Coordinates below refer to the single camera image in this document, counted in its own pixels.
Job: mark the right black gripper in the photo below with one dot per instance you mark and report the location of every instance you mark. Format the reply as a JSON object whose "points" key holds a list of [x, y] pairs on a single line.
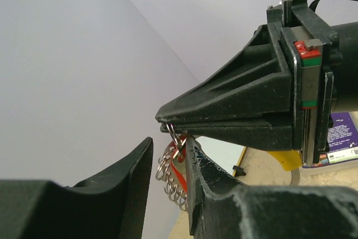
{"points": [[257, 80]]}

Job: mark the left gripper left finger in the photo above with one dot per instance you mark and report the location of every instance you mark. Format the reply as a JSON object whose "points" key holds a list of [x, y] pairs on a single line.
{"points": [[109, 204]]}

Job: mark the purple booklet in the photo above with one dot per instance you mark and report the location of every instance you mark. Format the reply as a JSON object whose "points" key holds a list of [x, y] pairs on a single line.
{"points": [[342, 141]]}

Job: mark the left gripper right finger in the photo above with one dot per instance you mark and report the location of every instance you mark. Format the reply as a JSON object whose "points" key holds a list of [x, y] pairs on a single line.
{"points": [[220, 206]]}

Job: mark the red key tag with key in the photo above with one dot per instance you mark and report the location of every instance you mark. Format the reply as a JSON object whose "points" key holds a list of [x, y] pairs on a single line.
{"points": [[178, 164]]}

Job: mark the small whiteboard yellow frame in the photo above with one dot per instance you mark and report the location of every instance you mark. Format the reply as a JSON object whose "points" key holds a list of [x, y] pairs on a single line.
{"points": [[223, 155]]}

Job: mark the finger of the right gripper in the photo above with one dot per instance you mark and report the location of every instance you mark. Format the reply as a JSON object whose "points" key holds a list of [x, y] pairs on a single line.
{"points": [[258, 134]]}

